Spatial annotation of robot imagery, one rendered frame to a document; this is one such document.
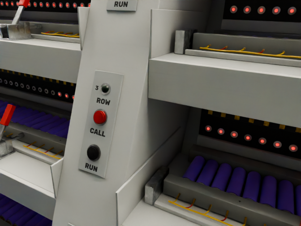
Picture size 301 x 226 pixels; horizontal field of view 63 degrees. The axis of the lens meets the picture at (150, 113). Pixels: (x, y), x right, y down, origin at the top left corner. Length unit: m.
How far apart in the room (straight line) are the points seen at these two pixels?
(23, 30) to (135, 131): 0.27
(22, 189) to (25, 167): 0.04
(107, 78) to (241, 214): 0.22
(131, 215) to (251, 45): 0.25
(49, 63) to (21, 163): 0.17
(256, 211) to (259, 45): 0.19
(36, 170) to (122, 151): 0.18
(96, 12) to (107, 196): 0.22
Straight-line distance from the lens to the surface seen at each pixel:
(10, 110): 0.46
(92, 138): 0.30
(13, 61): 0.44
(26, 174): 0.42
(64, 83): 0.55
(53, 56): 0.36
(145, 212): 0.33
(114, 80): 0.29
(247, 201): 0.33
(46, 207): 0.39
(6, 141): 0.47
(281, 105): 0.25
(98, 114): 0.29
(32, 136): 0.48
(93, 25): 0.33
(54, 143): 0.44
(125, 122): 0.28
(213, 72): 0.25
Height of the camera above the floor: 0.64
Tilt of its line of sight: 4 degrees down
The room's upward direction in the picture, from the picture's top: 11 degrees clockwise
